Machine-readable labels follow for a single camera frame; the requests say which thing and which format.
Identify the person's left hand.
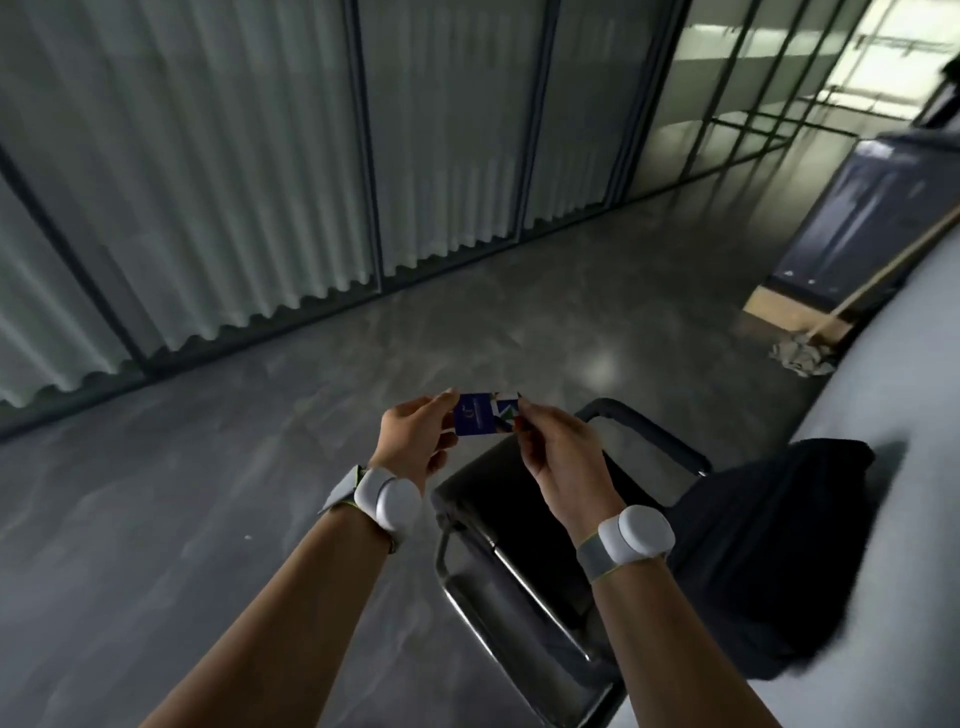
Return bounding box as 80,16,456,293
371,387,461,496

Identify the person's right hand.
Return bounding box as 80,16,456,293
512,396,627,528

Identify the blue printed card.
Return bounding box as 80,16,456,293
454,392,522,437

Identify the person's right forearm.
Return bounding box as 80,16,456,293
590,553,760,728

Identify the person's left forearm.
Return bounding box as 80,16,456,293
138,507,396,728

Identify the white left wrist tracker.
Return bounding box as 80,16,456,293
318,464,425,555

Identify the white wrist tracker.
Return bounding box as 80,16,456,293
575,504,675,585
318,464,425,555

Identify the white right wrist tracker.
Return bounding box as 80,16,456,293
575,504,675,585

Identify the black bag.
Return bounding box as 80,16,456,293
663,437,877,681

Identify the white pleated curtain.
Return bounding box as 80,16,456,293
0,0,670,410

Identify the dark metal cabinet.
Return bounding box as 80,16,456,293
770,132,960,315

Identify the black-framed glass partition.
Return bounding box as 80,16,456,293
615,0,960,202

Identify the black metal-frame chair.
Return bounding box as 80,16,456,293
429,398,712,728

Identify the wooden-handled mop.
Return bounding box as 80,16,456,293
768,204,960,378

